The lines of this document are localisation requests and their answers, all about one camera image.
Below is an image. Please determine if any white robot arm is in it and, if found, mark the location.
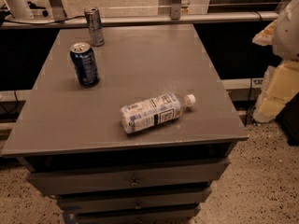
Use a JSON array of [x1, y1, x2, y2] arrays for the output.
[[272, 0, 299, 61]]

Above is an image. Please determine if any blue plastic water bottle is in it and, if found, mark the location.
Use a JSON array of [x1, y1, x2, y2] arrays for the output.
[[120, 92, 196, 133]]

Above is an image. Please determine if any dark blue soda can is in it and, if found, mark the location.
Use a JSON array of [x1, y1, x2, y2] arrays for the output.
[[70, 42, 100, 88]]

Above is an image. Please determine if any top grey drawer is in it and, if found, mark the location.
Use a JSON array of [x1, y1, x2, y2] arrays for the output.
[[28, 158, 230, 195]]

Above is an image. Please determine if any grey drawer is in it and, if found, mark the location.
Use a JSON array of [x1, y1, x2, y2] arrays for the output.
[[57, 187, 211, 214], [76, 204, 200, 224], [28, 158, 230, 195]]

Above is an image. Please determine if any grey drawer cabinet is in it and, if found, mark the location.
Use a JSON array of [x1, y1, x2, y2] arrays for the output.
[[3, 25, 247, 224]]

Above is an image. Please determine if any tall silver blue can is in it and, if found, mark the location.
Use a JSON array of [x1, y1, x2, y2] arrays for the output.
[[84, 7, 105, 47]]

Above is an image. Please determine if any middle grey drawer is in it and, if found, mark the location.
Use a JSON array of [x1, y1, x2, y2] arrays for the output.
[[57, 187, 211, 214]]

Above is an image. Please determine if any bottom grey drawer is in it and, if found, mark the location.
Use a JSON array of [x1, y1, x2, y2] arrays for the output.
[[76, 204, 200, 224]]

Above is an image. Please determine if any white pipe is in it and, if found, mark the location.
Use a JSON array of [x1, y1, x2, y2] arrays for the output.
[[5, 0, 34, 19]]

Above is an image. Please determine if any grey metal rail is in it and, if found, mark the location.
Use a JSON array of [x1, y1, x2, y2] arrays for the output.
[[0, 11, 278, 30]]

